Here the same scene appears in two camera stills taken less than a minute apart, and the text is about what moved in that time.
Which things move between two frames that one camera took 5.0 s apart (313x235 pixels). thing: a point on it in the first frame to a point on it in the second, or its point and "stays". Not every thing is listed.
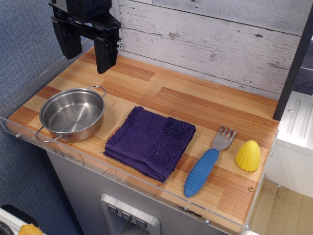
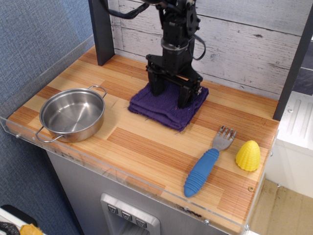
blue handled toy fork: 206,165 stays
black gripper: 94,16 to 176,66
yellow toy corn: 248,157 stays
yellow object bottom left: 30,229 stays
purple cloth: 149,143 to 165,108
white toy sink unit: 291,162 stays
